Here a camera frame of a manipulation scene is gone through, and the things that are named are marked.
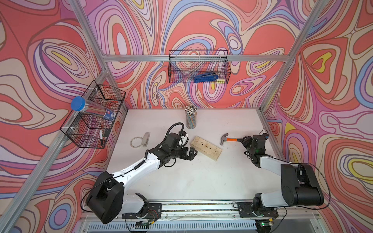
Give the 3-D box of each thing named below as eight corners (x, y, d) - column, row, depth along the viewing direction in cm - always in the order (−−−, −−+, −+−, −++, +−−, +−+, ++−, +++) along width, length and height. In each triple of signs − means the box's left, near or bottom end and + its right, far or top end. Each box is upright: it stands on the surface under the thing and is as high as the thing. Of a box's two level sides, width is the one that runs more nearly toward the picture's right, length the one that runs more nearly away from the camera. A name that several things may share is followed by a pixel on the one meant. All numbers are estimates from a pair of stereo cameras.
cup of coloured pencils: (185, 129, 110) (185, 112, 95) (185, 122, 115) (185, 104, 100) (196, 129, 110) (197, 112, 95) (196, 122, 115) (197, 104, 100)
